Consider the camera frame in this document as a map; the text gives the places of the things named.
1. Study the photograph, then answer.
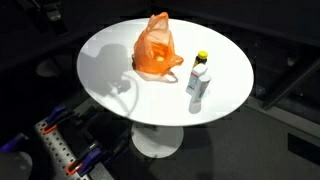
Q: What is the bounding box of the orange plastic bag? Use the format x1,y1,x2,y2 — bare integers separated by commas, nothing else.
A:
133,12,184,75

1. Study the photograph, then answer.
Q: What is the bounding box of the yellow capped dark bottle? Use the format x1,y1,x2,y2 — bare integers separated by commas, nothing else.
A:
194,51,208,66

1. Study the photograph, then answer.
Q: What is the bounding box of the white blue box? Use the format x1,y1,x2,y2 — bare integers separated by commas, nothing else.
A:
186,63,207,95

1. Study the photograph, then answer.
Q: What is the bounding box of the white deodorant stick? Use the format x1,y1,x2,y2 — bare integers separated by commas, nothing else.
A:
191,74,212,103

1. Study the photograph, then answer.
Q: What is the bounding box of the blue orange clamp lower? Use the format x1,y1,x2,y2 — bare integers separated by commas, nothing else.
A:
65,147,103,177

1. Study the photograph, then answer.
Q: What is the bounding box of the blue orange clamp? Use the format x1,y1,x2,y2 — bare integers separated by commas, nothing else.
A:
41,105,74,134
65,147,103,177

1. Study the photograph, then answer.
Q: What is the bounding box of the blue orange clamp upper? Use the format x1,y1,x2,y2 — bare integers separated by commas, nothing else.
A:
41,105,74,134

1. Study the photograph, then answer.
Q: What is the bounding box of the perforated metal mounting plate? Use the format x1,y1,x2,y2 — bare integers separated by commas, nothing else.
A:
34,118,116,180

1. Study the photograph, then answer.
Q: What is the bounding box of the white round pedestal table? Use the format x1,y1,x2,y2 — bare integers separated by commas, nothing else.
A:
77,18,254,158

